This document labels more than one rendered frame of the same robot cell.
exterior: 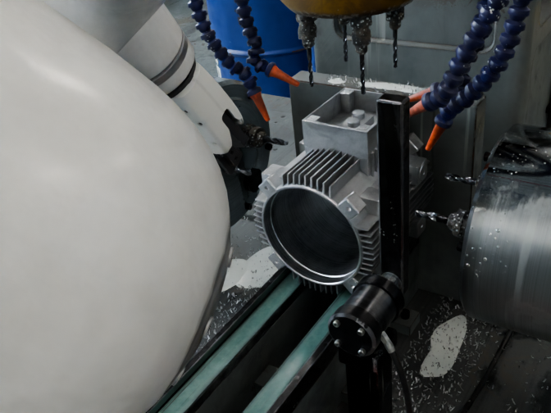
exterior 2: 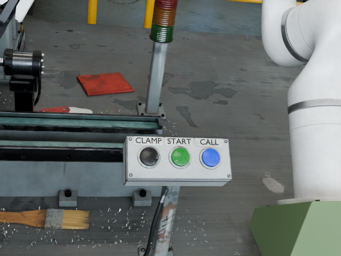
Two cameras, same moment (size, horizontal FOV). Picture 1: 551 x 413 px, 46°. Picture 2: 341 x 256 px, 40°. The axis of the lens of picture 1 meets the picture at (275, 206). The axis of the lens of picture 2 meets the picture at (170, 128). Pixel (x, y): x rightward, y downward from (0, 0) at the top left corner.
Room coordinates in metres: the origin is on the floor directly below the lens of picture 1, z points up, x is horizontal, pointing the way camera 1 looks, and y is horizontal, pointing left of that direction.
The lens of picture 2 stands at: (1.07, 0.77, 1.50)
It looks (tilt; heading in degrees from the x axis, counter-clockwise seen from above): 32 degrees down; 219
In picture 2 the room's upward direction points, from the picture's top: 9 degrees clockwise
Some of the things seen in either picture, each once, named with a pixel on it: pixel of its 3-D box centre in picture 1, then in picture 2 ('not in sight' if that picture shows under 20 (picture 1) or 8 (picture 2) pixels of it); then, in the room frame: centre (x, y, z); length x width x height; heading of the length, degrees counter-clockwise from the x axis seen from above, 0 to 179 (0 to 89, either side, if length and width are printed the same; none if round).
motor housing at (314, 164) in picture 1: (345, 201); not in sight; (0.80, -0.10, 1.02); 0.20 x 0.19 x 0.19; 142
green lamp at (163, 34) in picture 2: not in sight; (162, 30); (0.19, -0.02, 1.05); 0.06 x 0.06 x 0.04
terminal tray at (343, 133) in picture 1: (356, 131); not in sight; (0.83, -0.13, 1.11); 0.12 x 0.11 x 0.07; 142
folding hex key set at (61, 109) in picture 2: not in sight; (54, 113); (0.43, -0.15, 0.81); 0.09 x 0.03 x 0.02; 159
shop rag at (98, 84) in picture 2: not in sight; (105, 83); (0.20, -0.22, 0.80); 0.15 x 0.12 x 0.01; 160
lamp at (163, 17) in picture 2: not in sight; (164, 13); (0.19, -0.02, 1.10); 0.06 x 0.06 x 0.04
